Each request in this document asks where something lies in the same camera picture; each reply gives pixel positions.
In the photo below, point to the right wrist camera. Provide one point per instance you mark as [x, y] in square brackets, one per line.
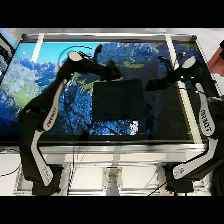
[165, 63]

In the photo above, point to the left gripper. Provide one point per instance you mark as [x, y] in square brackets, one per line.
[113, 71]

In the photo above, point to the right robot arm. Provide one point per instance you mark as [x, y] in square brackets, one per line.
[206, 126]

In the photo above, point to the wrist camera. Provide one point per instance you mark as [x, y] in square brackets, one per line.
[98, 53]
[165, 63]

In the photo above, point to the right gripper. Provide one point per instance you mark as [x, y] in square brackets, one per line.
[156, 84]

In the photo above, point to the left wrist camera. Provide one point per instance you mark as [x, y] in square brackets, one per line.
[98, 53]

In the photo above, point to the silver frame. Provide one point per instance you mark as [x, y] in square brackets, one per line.
[133, 157]

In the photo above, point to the blue jeans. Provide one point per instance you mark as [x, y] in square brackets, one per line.
[118, 100]

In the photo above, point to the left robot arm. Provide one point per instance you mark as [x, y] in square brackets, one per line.
[33, 133]

